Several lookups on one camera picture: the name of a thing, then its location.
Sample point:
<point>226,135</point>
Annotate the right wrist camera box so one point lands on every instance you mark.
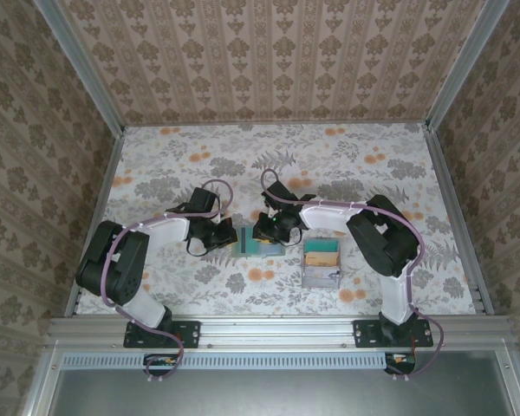
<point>267,206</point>

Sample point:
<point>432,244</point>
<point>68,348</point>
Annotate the grey metal panel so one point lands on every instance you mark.
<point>277,394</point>

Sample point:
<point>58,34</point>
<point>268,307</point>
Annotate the aluminium front rail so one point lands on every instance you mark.
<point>277,333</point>

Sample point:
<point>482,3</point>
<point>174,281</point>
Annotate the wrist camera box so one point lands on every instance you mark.
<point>267,206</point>
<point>225,216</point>

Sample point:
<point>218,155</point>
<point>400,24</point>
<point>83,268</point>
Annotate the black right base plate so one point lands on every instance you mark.
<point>364,333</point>

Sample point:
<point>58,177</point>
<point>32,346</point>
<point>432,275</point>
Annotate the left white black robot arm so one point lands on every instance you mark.
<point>164,227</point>

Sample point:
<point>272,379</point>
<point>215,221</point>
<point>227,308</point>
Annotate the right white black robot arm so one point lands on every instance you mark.
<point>325,216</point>

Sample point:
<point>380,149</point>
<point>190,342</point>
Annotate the pale blue card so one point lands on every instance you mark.
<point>275,250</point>

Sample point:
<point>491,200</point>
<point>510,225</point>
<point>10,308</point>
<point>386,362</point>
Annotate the silver VIP card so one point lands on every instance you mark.
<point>321,277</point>

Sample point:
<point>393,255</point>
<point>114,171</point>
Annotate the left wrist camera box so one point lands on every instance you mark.
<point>225,216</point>

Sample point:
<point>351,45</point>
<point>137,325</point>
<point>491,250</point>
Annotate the aluminium frame post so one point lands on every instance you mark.
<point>463,65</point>
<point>89,73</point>

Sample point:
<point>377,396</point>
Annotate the gold card stack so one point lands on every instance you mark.
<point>323,259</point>

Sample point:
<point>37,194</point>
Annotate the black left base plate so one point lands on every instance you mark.
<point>190,333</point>

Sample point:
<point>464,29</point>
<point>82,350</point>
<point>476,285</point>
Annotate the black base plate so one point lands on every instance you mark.
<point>190,333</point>
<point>364,333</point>

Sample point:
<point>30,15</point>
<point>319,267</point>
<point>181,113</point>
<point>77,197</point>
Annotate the clear acrylic card box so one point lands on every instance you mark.
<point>321,260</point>

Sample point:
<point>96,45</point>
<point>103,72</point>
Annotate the teal card stack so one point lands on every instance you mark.
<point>323,245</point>

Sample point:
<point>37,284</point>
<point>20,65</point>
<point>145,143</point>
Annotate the aluminium side rail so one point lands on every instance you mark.
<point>447,173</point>
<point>102,195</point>

